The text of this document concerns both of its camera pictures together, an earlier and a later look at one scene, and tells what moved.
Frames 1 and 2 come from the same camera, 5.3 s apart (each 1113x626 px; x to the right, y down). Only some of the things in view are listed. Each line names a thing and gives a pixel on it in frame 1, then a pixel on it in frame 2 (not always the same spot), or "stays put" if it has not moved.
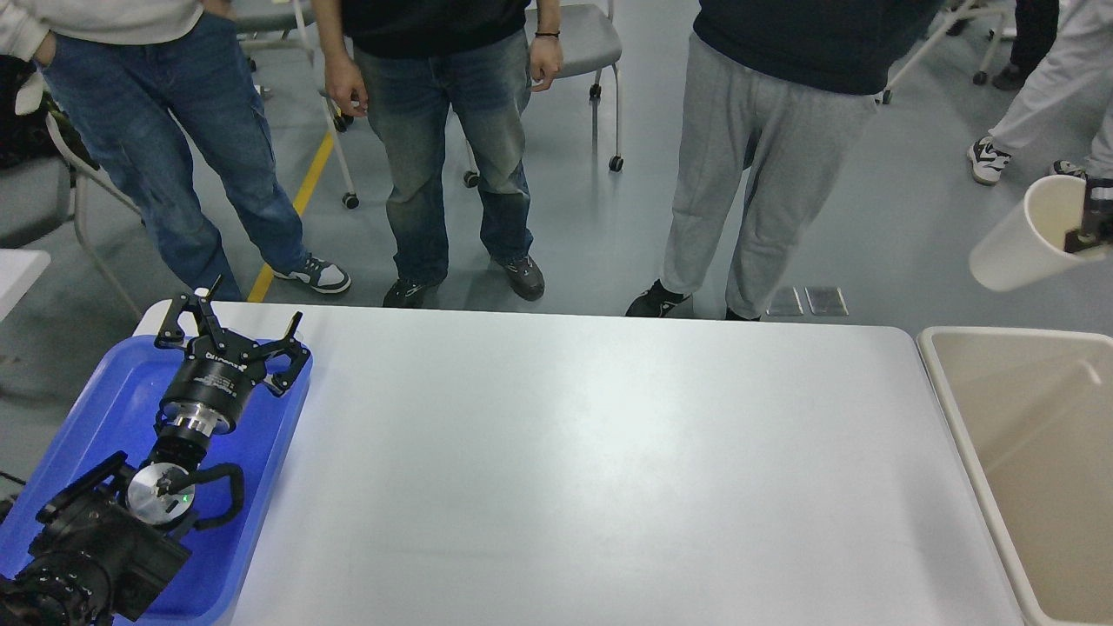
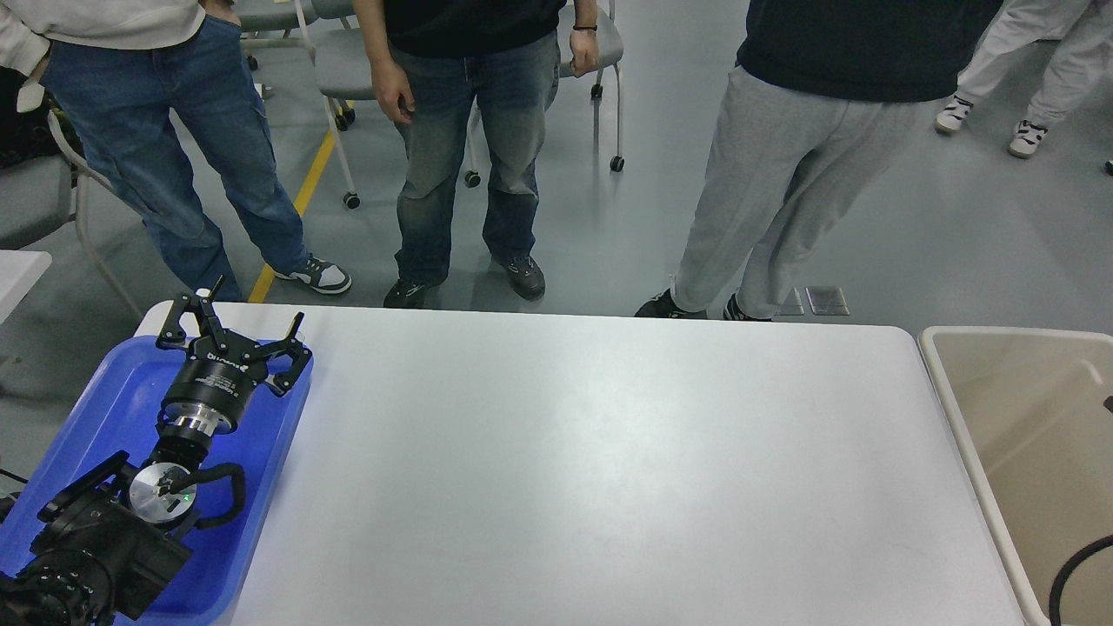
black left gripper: x=209 y=387 stays put
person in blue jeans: x=149 y=78 stays put
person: x=1080 y=80 → x=1079 y=65
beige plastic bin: x=1029 y=412 stays put
